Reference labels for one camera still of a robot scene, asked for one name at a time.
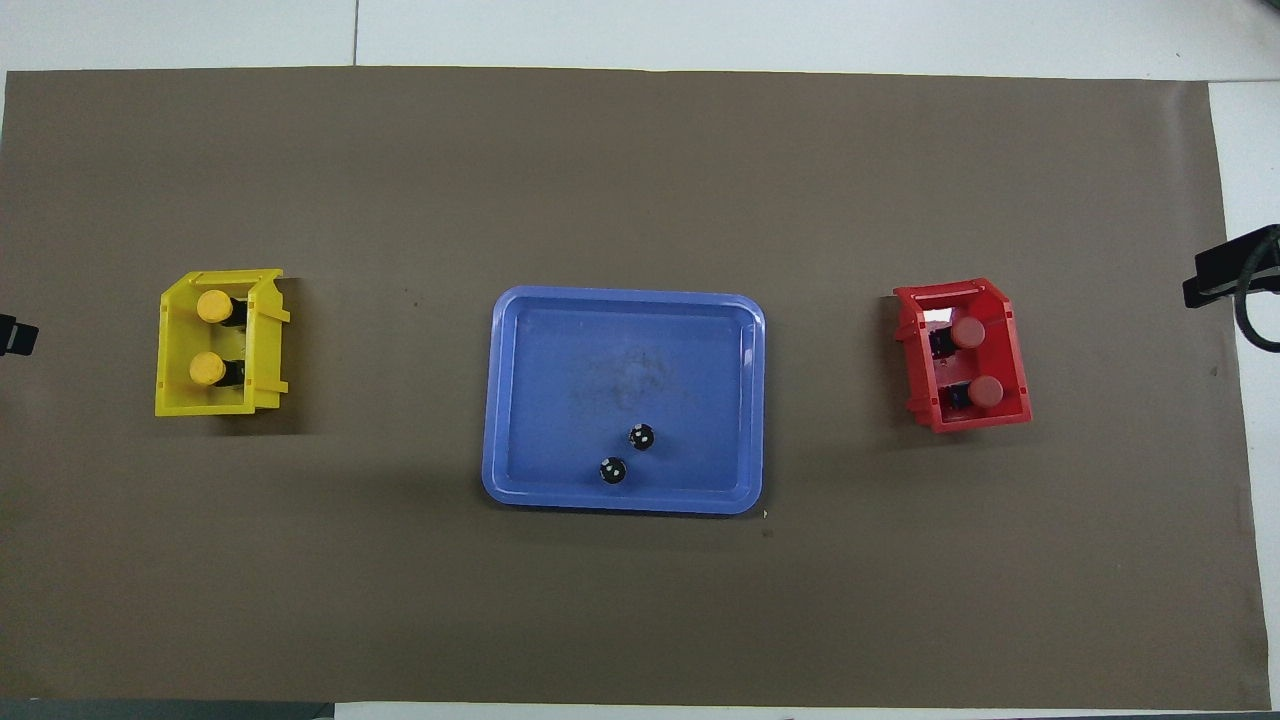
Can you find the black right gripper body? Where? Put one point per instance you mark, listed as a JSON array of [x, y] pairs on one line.
[[1262, 255]]

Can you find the yellow push button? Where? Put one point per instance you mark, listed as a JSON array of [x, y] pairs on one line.
[[213, 306], [206, 369]]

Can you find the red push button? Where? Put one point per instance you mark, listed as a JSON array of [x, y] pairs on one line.
[[986, 391], [968, 332]]

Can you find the blue plastic tray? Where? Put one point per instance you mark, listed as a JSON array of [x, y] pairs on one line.
[[580, 380]]

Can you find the yellow plastic bin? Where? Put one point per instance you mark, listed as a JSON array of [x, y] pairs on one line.
[[175, 395]]

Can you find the red plastic bin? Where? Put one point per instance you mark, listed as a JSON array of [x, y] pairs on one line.
[[1005, 345]]

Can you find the brown table mat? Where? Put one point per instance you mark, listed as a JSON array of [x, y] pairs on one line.
[[640, 180]]

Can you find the black knob with white dots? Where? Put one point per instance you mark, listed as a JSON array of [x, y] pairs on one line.
[[612, 470], [641, 437]]

